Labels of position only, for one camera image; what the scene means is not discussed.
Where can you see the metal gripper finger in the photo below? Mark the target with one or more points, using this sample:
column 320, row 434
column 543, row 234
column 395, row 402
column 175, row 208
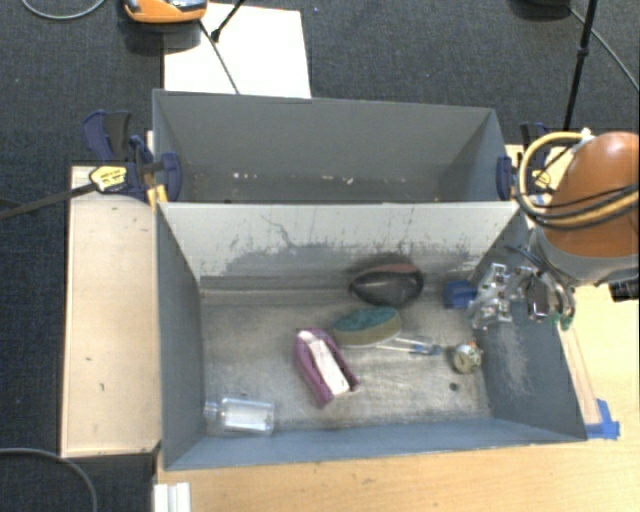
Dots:
column 486, row 312
column 492, row 276

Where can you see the blue block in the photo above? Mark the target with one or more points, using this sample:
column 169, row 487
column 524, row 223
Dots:
column 457, row 294

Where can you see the small round metal knob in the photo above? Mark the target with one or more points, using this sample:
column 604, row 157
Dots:
column 465, row 357

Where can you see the clear thin plastic tube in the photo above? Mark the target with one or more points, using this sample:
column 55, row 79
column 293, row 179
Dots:
column 417, row 345

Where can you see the black and red oval object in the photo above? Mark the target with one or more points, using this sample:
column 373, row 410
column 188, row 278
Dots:
column 385, row 287

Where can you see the green oval sponge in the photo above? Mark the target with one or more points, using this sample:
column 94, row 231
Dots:
column 367, row 325

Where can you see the grey metal bin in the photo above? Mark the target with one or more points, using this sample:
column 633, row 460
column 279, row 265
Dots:
column 280, row 150

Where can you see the clear plastic bottle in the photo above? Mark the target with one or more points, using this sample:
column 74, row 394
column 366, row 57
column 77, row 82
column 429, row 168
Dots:
column 240, row 416

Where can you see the pale wood board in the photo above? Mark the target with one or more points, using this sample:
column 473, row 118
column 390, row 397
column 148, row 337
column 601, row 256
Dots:
column 112, row 325

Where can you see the black cylinder on white bracket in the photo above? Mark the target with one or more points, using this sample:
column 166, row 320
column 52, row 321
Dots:
column 625, row 291

